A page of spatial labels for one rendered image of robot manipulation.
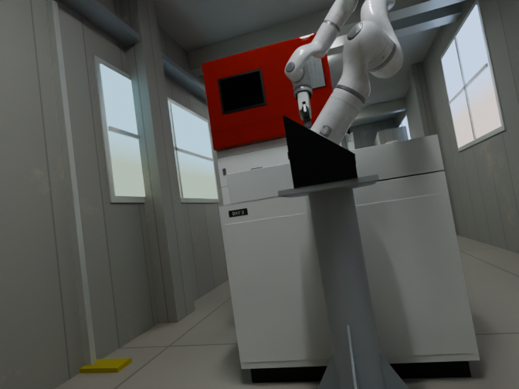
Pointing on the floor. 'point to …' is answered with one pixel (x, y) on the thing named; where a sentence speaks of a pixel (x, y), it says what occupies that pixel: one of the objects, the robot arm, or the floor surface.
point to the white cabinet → (409, 265)
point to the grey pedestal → (346, 288)
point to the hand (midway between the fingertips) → (307, 126)
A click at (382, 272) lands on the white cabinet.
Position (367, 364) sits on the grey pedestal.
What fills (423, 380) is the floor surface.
